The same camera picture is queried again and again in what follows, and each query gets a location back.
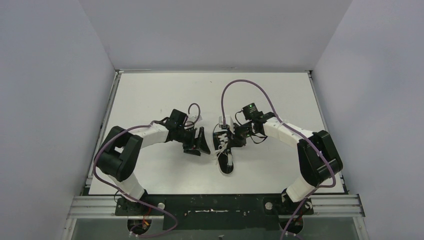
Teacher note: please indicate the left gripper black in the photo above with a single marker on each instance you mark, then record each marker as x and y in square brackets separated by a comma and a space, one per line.
[192, 141]

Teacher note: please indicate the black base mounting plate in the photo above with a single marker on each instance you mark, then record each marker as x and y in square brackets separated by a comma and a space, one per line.
[268, 211]

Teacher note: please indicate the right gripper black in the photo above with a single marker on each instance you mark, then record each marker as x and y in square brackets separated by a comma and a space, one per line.
[235, 140]

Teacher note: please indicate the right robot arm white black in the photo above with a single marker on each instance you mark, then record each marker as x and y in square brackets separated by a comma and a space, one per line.
[318, 158]

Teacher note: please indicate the black white canvas sneaker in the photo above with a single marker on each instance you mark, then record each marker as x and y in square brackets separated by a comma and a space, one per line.
[225, 171]

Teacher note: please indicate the white shoelace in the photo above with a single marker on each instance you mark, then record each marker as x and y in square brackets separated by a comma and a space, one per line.
[222, 151]

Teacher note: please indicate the aluminium frame rail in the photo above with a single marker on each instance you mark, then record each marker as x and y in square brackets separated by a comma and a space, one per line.
[324, 206]

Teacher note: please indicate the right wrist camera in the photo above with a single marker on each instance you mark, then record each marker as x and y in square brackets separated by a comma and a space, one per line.
[226, 123]

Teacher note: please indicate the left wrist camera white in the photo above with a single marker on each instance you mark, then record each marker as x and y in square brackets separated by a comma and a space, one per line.
[194, 118]

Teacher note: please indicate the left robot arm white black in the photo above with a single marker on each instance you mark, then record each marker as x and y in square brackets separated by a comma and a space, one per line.
[119, 153]

